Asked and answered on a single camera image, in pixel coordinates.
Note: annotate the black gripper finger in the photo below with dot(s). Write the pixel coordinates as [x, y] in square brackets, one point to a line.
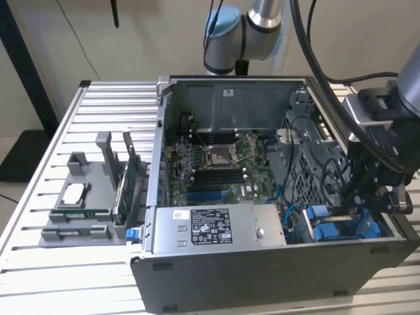
[352, 197]
[393, 201]

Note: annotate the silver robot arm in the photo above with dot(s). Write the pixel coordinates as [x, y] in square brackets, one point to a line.
[229, 46]

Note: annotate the black RAM slot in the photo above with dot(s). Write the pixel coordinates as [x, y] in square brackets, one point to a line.
[216, 134]
[220, 185]
[216, 138]
[220, 176]
[216, 131]
[216, 142]
[220, 180]
[220, 171]

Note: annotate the blue expansion slot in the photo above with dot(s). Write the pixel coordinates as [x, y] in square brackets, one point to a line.
[210, 195]

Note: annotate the black expansion slot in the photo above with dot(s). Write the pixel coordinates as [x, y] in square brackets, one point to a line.
[210, 190]

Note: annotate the grey perforated drive cage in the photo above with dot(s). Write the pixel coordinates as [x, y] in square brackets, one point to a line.
[302, 187]

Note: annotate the green motherboard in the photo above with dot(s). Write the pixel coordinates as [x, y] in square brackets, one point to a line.
[259, 164]

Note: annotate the CPU socket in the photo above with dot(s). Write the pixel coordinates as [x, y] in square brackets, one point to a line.
[218, 157]

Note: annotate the black open PC case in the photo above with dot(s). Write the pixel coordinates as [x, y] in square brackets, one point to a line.
[229, 279]

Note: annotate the silver power supply unit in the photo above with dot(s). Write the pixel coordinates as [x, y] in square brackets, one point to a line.
[170, 236]

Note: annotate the green graphics card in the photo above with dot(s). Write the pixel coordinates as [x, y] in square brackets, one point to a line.
[131, 183]

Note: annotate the blue plastic latch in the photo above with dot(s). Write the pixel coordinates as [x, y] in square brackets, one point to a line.
[131, 235]

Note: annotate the grey parts rack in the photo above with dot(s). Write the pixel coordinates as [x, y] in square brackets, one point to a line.
[95, 183]

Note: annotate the green RAM stick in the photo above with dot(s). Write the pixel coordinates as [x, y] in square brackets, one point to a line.
[75, 215]

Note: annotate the silver CPU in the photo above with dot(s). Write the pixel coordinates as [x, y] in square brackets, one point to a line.
[75, 193]

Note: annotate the black flat pad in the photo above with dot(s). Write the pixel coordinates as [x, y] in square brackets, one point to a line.
[19, 157]

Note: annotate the wrist camera on silver bracket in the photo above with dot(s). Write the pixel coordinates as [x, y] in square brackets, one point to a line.
[361, 111]

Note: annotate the silver metal bracket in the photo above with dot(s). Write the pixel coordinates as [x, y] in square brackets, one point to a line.
[283, 136]

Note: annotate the black frame post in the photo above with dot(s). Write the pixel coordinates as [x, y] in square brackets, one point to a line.
[26, 69]

